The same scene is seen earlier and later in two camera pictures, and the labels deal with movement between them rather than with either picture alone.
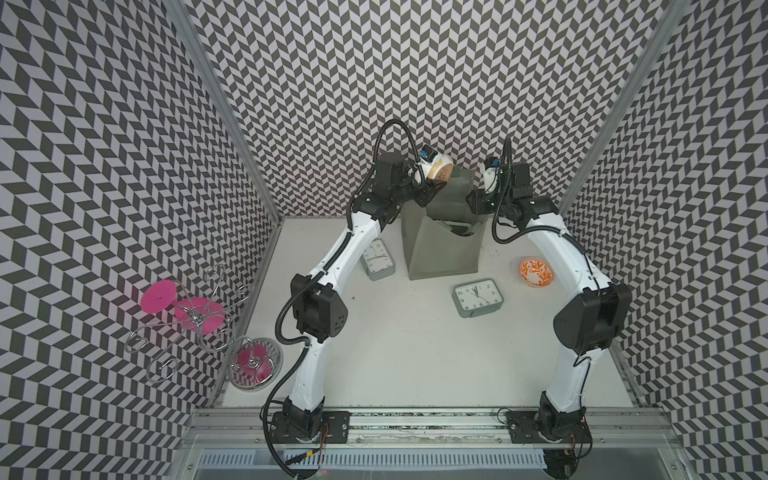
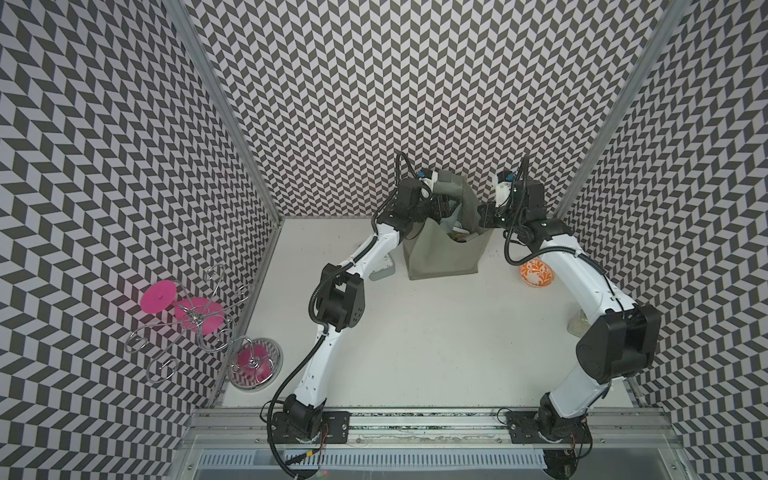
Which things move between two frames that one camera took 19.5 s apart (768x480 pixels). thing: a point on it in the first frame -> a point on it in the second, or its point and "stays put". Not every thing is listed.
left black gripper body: x=409 y=189 -> x=426 y=208
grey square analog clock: x=377 y=261 stays put
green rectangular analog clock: x=477 y=298 -> x=449 y=184
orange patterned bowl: x=536 y=272 stays put
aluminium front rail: x=612 y=427 stays put
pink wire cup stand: x=204 y=313 stays put
